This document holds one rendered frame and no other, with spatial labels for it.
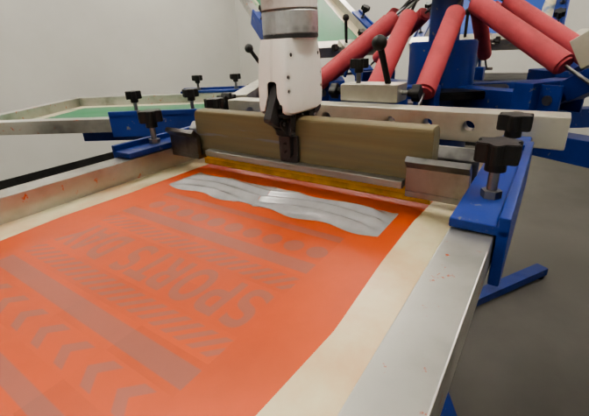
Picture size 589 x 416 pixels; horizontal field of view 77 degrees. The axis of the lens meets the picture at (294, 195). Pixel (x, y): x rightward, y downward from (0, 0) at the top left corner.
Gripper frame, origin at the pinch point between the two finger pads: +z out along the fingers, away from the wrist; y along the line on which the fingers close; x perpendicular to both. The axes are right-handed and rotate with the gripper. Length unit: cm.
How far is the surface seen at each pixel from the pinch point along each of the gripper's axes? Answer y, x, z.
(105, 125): -10, -71, 4
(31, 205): 27.4, -25.9, 4.4
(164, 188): 12.0, -17.5, 5.8
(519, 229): -209, 27, 103
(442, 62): -51, 8, -8
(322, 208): 7.5, 8.7, 5.6
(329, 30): -133, -68, -20
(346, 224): 9.9, 13.4, 5.8
